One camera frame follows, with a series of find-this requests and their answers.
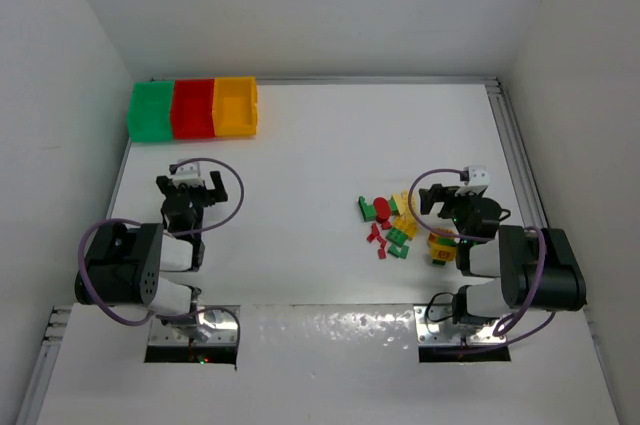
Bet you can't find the red round lego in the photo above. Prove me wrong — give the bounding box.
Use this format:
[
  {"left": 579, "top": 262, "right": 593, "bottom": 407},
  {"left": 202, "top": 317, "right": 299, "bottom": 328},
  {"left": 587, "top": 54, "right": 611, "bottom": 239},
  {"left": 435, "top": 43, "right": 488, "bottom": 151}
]
[{"left": 373, "top": 197, "right": 392, "bottom": 223}]

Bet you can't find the green L-shaped lego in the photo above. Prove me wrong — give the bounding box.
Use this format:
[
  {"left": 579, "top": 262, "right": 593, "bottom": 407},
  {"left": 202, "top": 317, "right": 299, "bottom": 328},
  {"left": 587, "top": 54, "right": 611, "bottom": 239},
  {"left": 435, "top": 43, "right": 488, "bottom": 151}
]
[{"left": 358, "top": 196, "right": 377, "bottom": 222}]

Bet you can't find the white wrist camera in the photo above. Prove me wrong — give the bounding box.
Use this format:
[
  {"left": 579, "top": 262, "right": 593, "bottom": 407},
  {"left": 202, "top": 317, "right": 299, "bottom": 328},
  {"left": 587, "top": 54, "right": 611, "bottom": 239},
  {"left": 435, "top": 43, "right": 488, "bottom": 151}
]
[
  {"left": 456, "top": 165, "right": 490, "bottom": 196},
  {"left": 169, "top": 161, "right": 204, "bottom": 187}
]

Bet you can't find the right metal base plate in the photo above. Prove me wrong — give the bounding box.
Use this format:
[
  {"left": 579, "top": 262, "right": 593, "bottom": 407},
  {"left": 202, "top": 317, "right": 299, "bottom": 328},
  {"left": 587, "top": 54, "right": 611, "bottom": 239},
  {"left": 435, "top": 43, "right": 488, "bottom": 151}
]
[{"left": 413, "top": 304, "right": 507, "bottom": 348}]

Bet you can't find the green plastic bin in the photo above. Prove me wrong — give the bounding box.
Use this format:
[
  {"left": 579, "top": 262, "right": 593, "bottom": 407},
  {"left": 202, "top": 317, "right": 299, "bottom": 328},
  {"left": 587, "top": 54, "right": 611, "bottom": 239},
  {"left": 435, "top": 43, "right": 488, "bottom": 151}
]
[{"left": 126, "top": 81, "right": 174, "bottom": 143}]

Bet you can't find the small green lego plate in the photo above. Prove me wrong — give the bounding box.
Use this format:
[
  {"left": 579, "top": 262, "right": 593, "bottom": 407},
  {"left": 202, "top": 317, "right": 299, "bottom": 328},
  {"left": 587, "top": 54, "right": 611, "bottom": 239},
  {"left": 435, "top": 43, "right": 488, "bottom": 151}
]
[{"left": 388, "top": 244, "right": 409, "bottom": 259}]

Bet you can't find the yellow butterfly round lego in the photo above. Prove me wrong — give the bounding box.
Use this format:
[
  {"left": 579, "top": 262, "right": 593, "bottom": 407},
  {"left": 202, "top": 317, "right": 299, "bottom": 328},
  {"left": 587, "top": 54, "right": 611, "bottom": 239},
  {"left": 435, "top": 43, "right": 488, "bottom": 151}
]
[{"left": 427, "top": 227, "right": 457, "bottom": 247}]

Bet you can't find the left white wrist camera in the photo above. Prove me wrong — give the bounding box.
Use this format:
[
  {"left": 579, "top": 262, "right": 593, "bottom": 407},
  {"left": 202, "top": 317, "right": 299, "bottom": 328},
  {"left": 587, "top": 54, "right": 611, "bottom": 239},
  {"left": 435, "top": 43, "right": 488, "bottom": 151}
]
[{"left": 169, "top": 161, "right": 204, "bottom": 187}]

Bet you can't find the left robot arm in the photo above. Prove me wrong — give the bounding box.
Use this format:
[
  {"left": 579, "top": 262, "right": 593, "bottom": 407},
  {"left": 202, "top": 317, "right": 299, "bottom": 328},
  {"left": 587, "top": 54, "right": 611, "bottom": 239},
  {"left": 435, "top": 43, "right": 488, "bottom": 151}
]
[{"left": 74, "top": 163, "right": 230, "bottom": 328}]

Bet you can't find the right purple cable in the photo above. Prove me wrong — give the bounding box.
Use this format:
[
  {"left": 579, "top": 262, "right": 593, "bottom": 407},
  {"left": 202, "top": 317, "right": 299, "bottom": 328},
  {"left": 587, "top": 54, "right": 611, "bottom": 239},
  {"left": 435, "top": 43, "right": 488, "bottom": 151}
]
[{"left": 408, "top": 168, "right": 556, "bottom": 352}]

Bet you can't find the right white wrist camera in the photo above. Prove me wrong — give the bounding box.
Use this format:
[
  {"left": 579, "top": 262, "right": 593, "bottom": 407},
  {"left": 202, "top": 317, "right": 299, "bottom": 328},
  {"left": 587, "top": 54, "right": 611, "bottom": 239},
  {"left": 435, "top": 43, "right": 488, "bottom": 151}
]
[{"left": 456, "top": 165, "right": 490, "bottom": 196}]

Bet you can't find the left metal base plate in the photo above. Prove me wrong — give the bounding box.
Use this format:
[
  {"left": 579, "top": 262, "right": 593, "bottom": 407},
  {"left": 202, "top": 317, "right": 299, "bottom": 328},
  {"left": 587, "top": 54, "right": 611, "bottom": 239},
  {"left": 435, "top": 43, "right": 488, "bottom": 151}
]
[{"left": 147, "top": 305, "right": 240, "bottom": 347}]

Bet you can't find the green 2x2 lego brick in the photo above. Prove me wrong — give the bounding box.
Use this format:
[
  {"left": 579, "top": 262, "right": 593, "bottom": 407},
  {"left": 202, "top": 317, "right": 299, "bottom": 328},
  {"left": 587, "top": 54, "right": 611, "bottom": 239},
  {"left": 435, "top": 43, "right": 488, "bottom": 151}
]
[{"left": 386, "top": 227, "right": 408, "bottom": 247}]

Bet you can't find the purple cable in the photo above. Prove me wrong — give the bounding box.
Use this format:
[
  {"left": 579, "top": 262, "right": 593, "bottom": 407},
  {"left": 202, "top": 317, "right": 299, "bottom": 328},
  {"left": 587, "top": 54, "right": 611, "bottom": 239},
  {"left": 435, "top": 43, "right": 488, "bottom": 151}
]
[
  {"left": 408, "top": 168, "right": 556, "bottom": 352},
  {"left": 78, "top": 157, "right": 245, "bottom": 341}
]

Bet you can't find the metal base plate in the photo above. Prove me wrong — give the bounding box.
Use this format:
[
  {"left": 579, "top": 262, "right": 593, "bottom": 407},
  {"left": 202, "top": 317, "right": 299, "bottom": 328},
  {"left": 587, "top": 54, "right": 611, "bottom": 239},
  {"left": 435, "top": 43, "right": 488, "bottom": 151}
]
[
  {"left": 413, "top": 304, "right": 507, "bottom": 348},
  {"left": 147, "top": 305, "right": 240, "bottom": 347}
]

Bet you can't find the pale yellow curved lego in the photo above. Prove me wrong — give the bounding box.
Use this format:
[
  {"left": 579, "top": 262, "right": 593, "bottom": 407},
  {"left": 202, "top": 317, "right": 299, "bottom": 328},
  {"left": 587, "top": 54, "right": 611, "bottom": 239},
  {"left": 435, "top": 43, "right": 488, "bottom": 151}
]
[{"left": 391, "top": 191, "right": 415, "bottom": 215}]

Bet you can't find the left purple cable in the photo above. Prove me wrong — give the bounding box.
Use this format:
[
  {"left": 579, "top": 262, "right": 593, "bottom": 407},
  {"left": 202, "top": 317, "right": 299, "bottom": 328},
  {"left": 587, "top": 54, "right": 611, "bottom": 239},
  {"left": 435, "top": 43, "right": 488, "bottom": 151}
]
[{"left": 78, "top": 157, "right": 245, "bottom": 341}]

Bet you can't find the yellow plastic bin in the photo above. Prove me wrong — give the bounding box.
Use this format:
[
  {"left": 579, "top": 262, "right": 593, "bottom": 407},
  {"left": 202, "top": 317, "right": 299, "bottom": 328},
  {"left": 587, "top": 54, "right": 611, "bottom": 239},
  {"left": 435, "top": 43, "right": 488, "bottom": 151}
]
[{"left": 212, "top": 76, "right": 258, "bottom": 138}]

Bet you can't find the small red lego piece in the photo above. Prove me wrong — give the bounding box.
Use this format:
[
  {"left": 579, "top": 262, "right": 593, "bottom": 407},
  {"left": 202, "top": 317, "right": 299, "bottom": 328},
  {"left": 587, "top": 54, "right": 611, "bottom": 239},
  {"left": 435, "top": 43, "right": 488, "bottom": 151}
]
[{"left": 377, "top": 240, "right": 387, "bottom": 260}]

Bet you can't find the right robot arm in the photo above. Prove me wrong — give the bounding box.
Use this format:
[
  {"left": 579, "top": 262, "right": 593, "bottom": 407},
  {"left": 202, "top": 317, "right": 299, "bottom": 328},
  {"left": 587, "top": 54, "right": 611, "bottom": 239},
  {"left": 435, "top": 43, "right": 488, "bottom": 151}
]
[{"left": 419, "top": 184, "right": 587, "bottom": 337}]

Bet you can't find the green square lego brick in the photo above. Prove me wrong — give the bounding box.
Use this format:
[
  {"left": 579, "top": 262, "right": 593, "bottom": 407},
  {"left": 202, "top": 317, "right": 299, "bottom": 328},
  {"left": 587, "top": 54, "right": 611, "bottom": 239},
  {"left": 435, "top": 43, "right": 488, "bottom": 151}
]
[{"left": 387, "top": 197, "right": 399, "bottom": 214}]

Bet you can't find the red plastic bin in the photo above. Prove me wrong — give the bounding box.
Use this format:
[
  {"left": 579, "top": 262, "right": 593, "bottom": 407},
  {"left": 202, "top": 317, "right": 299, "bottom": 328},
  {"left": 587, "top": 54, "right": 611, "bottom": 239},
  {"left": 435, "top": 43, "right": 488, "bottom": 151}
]
[{"left": 170, "top": 79, "right": 215, "bottom": 140}]

